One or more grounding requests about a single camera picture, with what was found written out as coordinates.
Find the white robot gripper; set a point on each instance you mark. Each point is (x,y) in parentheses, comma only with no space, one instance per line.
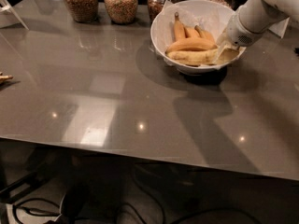
(239,32)

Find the long spotted yellow banana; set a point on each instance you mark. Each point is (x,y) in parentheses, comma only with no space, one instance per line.
(193,58)

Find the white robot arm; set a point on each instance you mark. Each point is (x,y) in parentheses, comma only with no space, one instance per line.
(273,11)

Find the yellow banana right back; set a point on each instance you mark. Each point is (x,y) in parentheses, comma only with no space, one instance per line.
(205,37)

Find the white ceramic bowl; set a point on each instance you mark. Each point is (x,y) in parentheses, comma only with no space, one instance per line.
(186,34)

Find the short yellow banana middle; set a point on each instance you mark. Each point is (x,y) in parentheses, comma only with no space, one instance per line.
(191,32)

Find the yellow banana middle front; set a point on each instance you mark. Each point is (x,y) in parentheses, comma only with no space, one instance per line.
(191,44)

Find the upright yellow banana left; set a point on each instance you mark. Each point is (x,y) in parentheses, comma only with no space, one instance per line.
(179,31)

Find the glass jar mixed grains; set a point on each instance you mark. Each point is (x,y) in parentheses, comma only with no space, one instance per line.
(121,11)

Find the glass jar brown grains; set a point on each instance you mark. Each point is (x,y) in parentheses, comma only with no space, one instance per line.
(82,10)

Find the white stand left edge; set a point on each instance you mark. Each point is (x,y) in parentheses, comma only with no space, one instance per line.
(9,16)

